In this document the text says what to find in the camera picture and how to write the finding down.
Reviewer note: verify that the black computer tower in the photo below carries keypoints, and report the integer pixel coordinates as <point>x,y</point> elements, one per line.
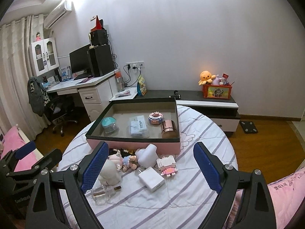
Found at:
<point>101,62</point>

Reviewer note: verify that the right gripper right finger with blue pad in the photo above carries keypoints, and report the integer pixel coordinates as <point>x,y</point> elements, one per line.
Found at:
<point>256,209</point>

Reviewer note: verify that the black flower hair clip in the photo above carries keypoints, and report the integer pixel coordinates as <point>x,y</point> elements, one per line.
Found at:
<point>123,152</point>

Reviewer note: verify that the white air conditioner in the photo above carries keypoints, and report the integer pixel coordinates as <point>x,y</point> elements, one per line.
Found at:
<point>57,13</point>

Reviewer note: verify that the pink bedding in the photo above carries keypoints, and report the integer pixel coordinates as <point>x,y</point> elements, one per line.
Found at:
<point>287,195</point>

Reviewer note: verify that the yellow blue snack bag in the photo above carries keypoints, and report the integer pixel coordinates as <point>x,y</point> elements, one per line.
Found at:
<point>141,86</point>

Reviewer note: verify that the black speaker with red item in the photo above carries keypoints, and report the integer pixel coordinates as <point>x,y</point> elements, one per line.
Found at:
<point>98,34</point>

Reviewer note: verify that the white striped table cloth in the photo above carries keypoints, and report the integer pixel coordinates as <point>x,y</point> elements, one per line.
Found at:
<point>182,201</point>

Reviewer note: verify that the white computer desk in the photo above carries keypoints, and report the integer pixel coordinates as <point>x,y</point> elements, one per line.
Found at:
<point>95,94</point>

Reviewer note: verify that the small doll figurine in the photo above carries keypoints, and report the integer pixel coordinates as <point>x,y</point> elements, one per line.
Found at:
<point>124,163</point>

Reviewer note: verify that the pink white block figure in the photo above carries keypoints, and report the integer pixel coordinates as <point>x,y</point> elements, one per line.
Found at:
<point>167,166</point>

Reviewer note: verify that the orange octopus plush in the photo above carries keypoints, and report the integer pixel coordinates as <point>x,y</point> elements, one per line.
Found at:
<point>206,78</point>

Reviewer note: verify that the black bathroom scale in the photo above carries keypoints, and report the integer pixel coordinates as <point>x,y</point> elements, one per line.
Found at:
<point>248,127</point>

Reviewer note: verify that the dental flossers plastic box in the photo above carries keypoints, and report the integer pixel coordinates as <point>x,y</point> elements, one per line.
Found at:
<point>138,127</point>

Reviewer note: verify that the orange toy storage box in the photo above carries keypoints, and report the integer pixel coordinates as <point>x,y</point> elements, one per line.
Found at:
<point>217,91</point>

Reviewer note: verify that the black white low cabinet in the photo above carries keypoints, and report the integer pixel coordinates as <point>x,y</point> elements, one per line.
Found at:
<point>223,112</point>

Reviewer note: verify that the white power adapter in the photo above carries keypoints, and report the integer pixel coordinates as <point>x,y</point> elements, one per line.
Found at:
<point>151,179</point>

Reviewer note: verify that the pink black storage tray box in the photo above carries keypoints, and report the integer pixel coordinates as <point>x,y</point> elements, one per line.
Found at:
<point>122,110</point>

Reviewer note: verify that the black small device on cabinet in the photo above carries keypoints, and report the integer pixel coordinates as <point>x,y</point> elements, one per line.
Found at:
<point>176,95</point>

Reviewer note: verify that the black office chair with clothes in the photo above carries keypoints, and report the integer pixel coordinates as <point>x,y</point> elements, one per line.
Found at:
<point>57,109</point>

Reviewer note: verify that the rose gold cylindrical container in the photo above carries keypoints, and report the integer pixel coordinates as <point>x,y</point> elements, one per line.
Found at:
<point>169,130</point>

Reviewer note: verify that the white glass door cabinet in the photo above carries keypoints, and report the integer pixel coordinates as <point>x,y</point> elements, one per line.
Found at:
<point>43,56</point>

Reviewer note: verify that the orange cap water bottle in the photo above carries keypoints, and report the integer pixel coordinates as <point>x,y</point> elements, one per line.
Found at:
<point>119,81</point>

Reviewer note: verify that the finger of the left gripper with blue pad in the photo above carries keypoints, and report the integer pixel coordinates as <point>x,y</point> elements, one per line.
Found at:
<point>47,162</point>
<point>25,149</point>

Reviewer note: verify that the black computer monitor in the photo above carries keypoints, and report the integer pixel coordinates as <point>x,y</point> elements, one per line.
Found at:
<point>79,61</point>

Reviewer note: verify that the white wall power outlet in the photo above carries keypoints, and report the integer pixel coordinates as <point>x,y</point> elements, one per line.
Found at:
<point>138,64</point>

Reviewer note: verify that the white round plush figurine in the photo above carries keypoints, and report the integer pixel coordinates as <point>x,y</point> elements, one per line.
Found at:
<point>109,175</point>

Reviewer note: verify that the teal lid glass jar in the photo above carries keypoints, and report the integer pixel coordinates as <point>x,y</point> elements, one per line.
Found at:
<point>109,125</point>

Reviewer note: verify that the clear glass perfume bottle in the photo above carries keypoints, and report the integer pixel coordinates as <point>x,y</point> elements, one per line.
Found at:
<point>102,195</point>

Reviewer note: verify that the beige window curtain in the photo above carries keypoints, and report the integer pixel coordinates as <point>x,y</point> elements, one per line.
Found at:
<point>16,70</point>

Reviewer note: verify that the pink block donut toy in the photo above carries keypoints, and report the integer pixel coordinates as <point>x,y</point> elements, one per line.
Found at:
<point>155,118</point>

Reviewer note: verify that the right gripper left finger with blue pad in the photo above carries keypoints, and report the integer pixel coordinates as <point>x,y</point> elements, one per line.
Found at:
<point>46,209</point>

